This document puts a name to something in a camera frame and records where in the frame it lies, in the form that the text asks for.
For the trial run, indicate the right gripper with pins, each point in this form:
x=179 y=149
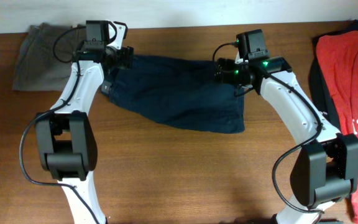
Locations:
x=225 y=66

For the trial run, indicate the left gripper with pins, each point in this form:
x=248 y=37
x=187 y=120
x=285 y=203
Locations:
x=125 y=57

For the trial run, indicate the navy blue shorts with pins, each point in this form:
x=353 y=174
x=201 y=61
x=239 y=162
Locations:
x=178 y=93

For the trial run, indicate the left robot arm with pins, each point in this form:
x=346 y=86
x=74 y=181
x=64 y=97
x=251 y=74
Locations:
x=66 y=143

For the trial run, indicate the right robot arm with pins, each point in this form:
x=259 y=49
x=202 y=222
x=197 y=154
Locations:
x=326 y=169

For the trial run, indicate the folded grey shorts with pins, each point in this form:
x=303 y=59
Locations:
x=44 y=60

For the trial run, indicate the black garment under pile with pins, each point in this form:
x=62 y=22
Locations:
x=318 y=88

